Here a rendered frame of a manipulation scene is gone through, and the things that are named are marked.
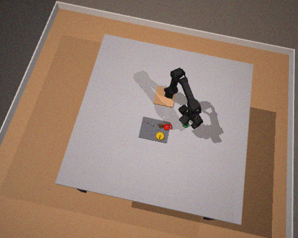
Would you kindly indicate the yellow gear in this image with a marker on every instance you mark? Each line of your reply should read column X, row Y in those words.
column 159, row 137

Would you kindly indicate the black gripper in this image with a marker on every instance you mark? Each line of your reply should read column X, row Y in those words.
column 183, row 109

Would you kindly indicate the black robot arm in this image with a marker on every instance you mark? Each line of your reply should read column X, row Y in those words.
column 194, row 108

